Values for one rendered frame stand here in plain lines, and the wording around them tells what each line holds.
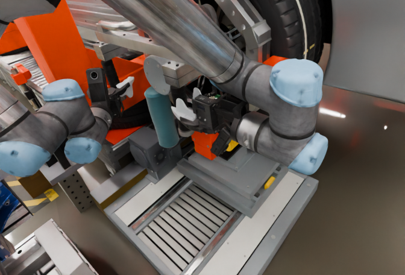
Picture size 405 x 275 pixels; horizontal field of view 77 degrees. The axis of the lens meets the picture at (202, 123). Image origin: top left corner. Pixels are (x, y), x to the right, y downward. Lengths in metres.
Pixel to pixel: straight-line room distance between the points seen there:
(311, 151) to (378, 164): 1.36
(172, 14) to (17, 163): 0.35
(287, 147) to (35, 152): 0.43
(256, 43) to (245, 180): 0.74
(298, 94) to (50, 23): 0.94
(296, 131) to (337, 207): 1.11
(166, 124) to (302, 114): 0.68
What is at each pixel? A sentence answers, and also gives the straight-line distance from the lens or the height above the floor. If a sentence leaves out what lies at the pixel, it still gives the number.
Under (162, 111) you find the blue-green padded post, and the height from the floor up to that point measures 0.67.
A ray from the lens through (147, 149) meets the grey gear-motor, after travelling 1.24.
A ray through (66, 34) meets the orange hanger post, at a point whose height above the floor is 0.94.
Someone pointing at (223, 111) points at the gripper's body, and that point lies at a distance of 0.52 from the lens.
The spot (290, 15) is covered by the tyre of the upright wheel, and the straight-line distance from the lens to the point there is 0.74.
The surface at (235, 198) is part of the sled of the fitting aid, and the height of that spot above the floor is 0.15.
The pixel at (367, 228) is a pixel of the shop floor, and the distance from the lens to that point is 1.48.
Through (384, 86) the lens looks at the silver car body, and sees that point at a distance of 0.86.
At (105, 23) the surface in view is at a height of 1.01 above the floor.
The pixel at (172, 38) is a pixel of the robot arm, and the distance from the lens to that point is 0.36.
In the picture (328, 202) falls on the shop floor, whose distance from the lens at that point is 1.51.
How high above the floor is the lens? 1.18
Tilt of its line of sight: 36 degrees down
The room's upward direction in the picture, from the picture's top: 9 degrees counter-clockwise
